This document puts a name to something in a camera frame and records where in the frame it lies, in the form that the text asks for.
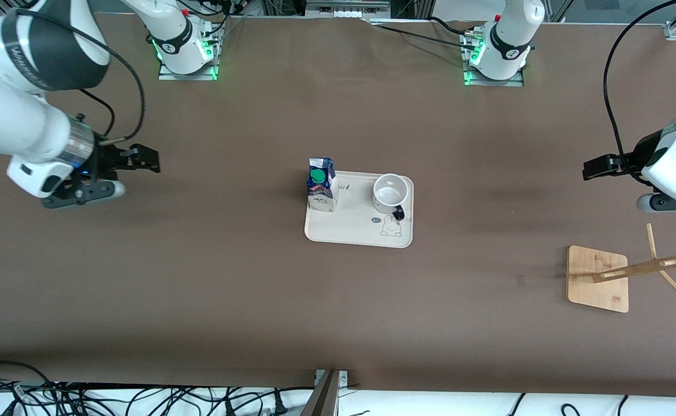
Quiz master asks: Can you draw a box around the blue white milk carton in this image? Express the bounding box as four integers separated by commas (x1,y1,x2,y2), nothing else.
306,157,339,214

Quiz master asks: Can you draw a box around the white smiley mug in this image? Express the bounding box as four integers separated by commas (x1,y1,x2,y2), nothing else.
372,173,410,221

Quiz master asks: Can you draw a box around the wooden cup rack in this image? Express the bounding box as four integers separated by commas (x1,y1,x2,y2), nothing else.
567,223,676,313

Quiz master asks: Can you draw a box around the cream rabbit print tray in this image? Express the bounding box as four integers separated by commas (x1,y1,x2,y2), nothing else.
304,170,414,249

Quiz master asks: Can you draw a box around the white power strip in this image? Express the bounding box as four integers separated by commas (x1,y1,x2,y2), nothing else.
306,0,392,18

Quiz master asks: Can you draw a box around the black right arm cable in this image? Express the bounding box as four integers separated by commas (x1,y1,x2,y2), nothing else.
23,8,146,146

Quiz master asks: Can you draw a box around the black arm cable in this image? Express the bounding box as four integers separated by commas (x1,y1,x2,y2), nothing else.
603,0,676,187
23,8,146,146

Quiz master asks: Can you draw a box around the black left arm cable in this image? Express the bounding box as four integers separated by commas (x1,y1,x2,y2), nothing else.
603,0,676,187

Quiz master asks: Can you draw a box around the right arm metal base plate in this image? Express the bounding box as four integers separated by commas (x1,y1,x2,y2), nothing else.
158,57,218,81

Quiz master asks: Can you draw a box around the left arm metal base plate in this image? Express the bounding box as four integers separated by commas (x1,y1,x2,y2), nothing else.
463,62,525,88

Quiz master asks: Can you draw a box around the black looped floor cable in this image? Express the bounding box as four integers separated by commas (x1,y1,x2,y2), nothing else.
0,361,57,400

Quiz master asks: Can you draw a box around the black base supply cable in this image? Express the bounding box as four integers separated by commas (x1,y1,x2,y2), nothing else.
367,17,480,51

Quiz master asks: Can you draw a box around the long black floor cable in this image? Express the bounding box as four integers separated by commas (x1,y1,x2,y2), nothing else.
55,382,315,408

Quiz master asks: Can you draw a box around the metal camera stand post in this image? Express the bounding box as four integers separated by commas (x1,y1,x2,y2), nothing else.
299,369,350,416

